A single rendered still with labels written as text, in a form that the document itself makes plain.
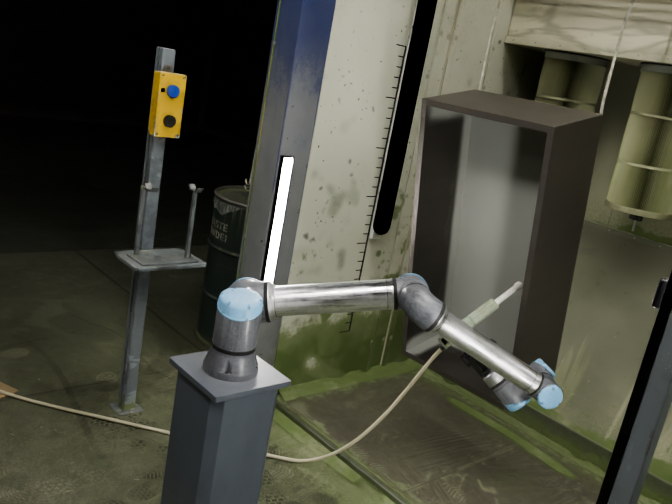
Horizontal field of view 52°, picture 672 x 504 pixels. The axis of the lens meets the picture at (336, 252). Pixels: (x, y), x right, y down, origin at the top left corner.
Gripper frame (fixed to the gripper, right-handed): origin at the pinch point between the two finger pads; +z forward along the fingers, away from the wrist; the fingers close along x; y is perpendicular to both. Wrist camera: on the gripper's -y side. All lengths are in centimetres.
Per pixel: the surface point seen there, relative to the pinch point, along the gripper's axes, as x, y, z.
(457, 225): 58, 26, 37
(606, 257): 150, 50, -20
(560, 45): 160, -12, 79
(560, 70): 162, -1, 71
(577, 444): 67, 73, -81
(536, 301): 30.4, -9.3, -10.8
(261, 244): -15, 55, 85
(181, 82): -27, 2, 145
